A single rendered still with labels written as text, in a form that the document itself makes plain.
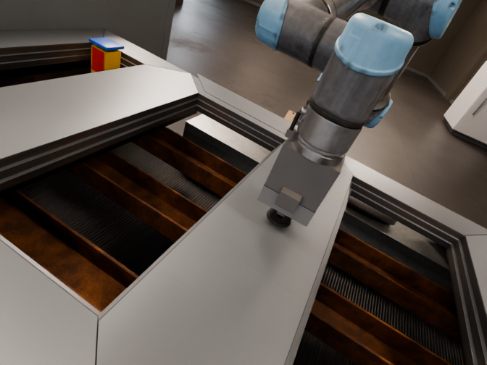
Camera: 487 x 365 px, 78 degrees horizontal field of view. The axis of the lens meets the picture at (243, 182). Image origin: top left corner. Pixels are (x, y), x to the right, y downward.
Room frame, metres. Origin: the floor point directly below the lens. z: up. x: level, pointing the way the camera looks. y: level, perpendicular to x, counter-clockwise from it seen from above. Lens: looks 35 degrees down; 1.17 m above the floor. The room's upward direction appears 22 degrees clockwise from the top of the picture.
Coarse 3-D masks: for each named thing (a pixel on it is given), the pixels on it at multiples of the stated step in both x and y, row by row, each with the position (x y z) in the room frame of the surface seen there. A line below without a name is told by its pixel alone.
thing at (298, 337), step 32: (0, 64) 0.55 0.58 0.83; (32, 64) 0.62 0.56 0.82; (128, 64) 0.80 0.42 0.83; (192, 96) 0.72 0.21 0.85; (96, 128) 0.43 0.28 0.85; (128, 128) 0.50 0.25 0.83; (256, 128) 0.70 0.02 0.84; (0, 160) 0.28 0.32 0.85; (32, 160) 0.31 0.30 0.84; (64, 160) 0.36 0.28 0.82; (352, 192) 0.62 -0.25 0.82; (416, 224) 0.59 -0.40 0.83; (160, 256) 0.25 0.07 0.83; (448, 256) 0.53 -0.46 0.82; (64, 288) 0.16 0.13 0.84; (128, 288) 0.19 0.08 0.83; (480, 320) 0.36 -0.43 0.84; (480, 352) 0.30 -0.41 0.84
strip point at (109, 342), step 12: (108, 336) 0.13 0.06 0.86; (120, 336) 0.13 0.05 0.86; (96, 348) 0.11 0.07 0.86; (108, 348) 0.12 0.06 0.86; (120, 348) 0.12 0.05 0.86; (132, 348) 0.12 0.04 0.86; (96, 360) 0.11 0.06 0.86; (108, 360) 0.11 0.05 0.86; (120, 360) 0.11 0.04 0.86; (132, 360) 0.12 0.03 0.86; (144, 360) 0.12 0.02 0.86
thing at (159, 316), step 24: (144, 288) 0.18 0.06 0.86; (168, 288) 0.20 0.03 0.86; (120, 312) 0.15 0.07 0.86; (144, 312) 0.16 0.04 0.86; (168, 312) 0.17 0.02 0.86; (192, 312) 0.18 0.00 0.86; (216, 312) 0.19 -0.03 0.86; (144, 336) 0.14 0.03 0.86; (168, 336) 0.15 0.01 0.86; (192, 336) 0.16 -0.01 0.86; (216, 336) 0.17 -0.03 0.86; (240, 336) 0.18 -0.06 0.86; (168, 360) 0.13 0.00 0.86; (192, 360) 0.14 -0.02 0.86; (216, 360) 0.14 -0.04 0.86; (240, 360) 0.15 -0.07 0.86; (264, 360) 0.16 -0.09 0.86
